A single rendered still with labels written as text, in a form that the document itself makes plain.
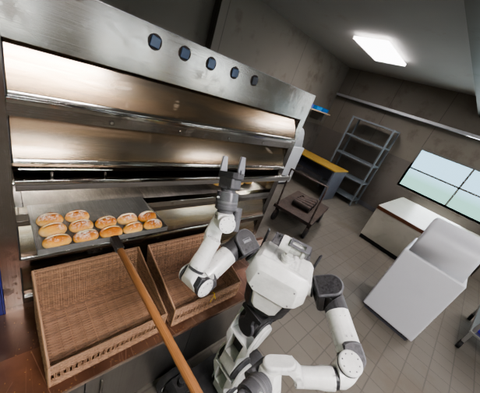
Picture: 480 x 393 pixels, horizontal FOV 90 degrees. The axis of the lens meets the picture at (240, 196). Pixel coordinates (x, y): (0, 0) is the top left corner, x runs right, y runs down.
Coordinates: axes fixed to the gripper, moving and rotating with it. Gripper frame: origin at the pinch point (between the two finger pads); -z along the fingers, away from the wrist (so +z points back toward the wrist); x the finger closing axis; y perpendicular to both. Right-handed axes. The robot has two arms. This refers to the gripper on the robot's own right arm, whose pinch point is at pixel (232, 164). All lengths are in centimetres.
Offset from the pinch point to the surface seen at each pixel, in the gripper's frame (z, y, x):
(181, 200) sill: 26, -22, -75
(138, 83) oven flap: -31, 23, -50
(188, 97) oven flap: -35, -4, -51
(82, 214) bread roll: 34, 37, -60
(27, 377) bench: 108, 51, -56
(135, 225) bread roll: 37, 16, -47
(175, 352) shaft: 63, 20, 11
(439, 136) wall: -180, -659, -54
